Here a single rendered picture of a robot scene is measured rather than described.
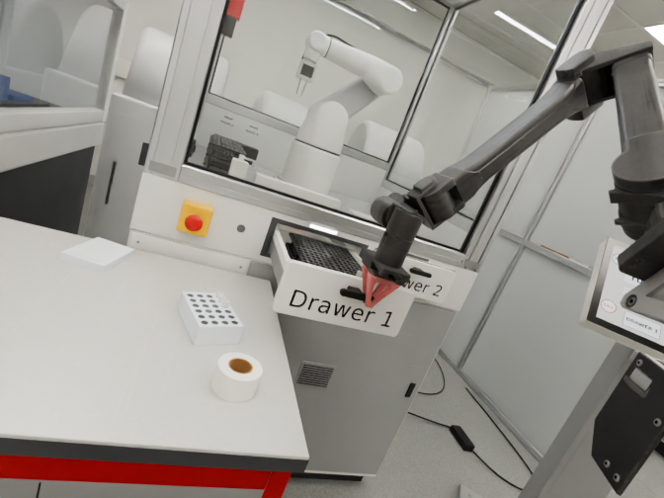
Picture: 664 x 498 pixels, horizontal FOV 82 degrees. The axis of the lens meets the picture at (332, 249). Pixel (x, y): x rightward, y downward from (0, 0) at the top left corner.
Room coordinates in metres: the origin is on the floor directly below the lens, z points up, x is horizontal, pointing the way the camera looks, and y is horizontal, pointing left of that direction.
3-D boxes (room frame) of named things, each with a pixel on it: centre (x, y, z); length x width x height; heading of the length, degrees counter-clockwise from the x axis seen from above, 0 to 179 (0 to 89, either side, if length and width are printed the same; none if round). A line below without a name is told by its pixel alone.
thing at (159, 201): (1.49, 0.17, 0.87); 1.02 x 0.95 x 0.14; 110
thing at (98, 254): (0.75, 0.47, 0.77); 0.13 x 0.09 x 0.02; 6
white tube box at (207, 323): (0.65, 0.17, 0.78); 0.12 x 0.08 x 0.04; 40
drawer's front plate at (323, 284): (0.74, -0.07, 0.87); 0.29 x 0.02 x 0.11; 110
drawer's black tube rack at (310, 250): (0.93, 0.00, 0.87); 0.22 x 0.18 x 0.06; 20
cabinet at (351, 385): (1.49, 0.16, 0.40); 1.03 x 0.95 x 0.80; 110
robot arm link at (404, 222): (0.72, -0.11, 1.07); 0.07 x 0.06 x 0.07; 25
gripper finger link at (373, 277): (0.72, -0.11, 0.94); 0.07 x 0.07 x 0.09; 20
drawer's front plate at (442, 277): (1.13, -0.26, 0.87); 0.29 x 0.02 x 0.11; 110
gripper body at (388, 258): (0.72, -0.11, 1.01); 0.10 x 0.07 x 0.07; 20
